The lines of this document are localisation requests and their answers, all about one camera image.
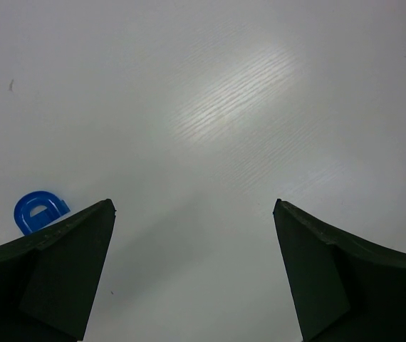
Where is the blue arch lego piece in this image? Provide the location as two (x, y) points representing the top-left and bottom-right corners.
(14, 190), (71, 236)

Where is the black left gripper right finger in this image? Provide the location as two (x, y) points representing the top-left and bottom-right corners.
(274, 199), (406, 341)

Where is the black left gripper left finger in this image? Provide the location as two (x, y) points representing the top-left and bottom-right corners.
(0, 199), (115, 341)

